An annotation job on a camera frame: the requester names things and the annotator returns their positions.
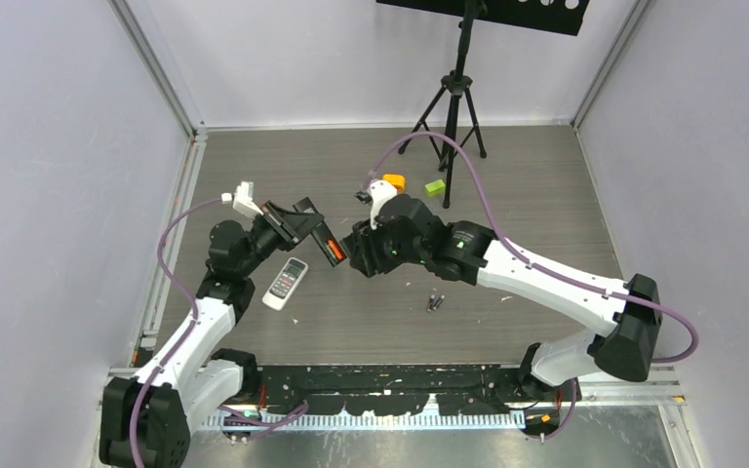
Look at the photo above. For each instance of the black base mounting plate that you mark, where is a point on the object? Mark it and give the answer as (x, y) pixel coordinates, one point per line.
(391, 390)

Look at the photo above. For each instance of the orange yellow plastic object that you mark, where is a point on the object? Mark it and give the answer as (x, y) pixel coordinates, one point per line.
(397, 181)

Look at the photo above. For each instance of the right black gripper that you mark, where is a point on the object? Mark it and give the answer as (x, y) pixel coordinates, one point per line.
(367, 256)

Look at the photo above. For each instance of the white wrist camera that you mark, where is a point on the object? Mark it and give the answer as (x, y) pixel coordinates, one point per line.
(241, 200)
(376, 196)

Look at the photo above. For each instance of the aluminium frame rail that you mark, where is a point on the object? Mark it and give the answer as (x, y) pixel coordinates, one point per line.
(598, 389)

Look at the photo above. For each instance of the white remote control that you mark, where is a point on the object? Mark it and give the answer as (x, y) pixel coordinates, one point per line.
(285, 284)

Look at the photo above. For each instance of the black perforated panel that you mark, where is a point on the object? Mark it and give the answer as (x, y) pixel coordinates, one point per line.
(561, 17)

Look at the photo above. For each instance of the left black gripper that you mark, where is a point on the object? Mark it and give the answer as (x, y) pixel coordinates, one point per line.
(289, 226)

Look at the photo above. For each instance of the black tripod stand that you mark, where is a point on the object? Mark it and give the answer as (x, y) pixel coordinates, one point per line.
(456, 83)

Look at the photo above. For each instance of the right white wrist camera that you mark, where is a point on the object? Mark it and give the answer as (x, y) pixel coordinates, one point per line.
(376, 196)

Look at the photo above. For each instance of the orange battery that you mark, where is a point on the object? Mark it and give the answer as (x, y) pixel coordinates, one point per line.
(335, 250)

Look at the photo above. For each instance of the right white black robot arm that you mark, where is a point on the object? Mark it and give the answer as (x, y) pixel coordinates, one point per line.
(621, 325)

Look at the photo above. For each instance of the green block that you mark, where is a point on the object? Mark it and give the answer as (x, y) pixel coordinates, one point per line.
(434, 188)

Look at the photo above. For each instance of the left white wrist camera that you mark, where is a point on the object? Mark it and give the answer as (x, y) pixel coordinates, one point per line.
(241, 200)

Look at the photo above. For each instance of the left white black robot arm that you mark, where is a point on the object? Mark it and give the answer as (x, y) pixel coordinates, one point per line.
(149, 418)

